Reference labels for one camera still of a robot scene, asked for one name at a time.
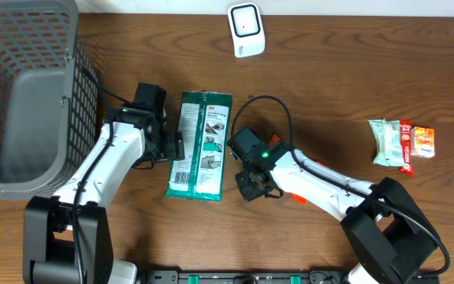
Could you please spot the red Nescafe coffee pack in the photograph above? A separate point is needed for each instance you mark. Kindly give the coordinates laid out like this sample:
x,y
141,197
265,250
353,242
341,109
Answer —
x,y
274,139

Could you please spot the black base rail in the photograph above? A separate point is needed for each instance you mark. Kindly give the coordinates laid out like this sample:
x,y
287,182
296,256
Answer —
x,y
243,278

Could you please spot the white barcode scanner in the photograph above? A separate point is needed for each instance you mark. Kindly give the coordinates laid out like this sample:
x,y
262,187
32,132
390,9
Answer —
x,y
247,31

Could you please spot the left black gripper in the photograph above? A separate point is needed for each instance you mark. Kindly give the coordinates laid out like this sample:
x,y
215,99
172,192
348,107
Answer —
x,y
174,149

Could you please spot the red Nescafe stick sachet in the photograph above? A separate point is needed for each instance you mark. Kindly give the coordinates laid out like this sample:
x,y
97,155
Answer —
x,y
405,140

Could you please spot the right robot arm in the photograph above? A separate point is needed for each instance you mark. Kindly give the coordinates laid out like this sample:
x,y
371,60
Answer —
x,y
392,239

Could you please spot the grey plastic mesh basket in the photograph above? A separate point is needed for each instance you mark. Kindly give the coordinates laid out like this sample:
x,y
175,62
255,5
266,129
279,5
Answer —
x,y
47,106

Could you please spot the mint green wet wipes pack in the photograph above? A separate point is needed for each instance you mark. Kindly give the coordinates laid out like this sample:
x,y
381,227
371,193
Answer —
x,y
389,151

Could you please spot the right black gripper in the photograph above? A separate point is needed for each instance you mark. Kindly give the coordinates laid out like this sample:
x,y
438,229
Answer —
x,y
247,193

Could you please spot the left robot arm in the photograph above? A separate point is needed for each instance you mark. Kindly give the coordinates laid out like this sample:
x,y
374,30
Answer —
x,y
67,235

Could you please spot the green white 3M package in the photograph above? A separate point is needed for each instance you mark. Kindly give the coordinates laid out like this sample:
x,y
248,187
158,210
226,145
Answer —
x,y
203,123

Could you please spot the orange tissue packet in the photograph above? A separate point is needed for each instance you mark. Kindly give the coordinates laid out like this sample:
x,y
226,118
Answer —
x,y
423,142

